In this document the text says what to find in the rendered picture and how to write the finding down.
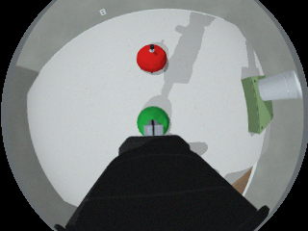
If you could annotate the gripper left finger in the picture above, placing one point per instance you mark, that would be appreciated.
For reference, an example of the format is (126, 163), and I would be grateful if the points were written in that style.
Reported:
(148, 129)

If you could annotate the green bell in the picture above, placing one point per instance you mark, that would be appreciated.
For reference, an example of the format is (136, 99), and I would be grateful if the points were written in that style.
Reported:
(152, 113)

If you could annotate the red service bell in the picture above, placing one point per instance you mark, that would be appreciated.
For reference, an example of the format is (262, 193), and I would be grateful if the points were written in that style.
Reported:
(151, 58)

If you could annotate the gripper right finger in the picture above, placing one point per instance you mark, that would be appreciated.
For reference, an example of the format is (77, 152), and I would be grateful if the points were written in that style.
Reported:
(158, 129)

